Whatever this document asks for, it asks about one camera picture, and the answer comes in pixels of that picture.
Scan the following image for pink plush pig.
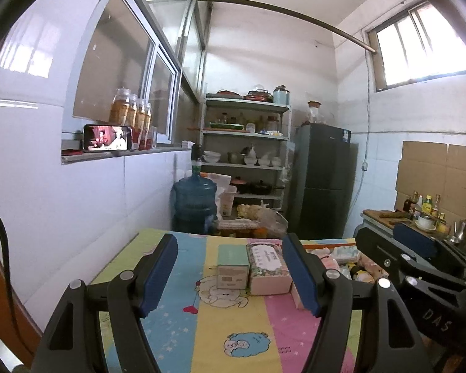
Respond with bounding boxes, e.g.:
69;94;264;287
359;253;388;279

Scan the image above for colourful cartoon bed sheet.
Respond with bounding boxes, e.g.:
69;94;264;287
90;227;365;373

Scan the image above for orange drink bottles pack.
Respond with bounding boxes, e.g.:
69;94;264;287
109;88;152;151

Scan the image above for plastic bag of food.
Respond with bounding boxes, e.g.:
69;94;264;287
236;204;289;239

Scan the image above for white wet wipes pack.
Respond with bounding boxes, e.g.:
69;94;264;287
331;245;359;265

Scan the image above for pink floral tissue box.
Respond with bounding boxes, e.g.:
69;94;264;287
246;242;293;297

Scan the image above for yellow black plush toy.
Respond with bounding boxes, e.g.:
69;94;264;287
346;264;375;284

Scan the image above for sliding window frame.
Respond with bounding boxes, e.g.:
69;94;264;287
61;0;180;147

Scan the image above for teal canister on shelf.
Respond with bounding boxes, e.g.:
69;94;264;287
272;85;290;106

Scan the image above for orange-rimmed cardboard tray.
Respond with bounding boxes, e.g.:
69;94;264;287
300;238;356;250

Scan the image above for black cable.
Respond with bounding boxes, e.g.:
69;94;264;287
0;197;24;358

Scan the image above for green-lidded small box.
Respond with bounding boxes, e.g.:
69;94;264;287
216;244;250;290

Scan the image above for blue water jug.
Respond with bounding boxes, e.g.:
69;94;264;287
171;144;217;235

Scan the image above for condiment bottles group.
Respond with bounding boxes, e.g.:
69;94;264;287
401;191;446;229

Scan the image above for white bowl on counter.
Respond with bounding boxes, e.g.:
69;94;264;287
415;215;436;232

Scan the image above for smartphone on window sill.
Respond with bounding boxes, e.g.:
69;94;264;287
82;125;133;152

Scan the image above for black refrigerator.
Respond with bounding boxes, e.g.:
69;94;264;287
286;123;354;240

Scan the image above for wooden kitchen counter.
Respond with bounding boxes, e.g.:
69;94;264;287
354;210;450;239

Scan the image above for metal kitchen shelf rack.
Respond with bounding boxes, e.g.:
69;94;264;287
199;91;292;210

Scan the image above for glass jar on fridge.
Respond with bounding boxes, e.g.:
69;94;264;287
307;100;325;124

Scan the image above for brown cardboard wall sheet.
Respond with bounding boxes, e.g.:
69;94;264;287
395;140;466;225

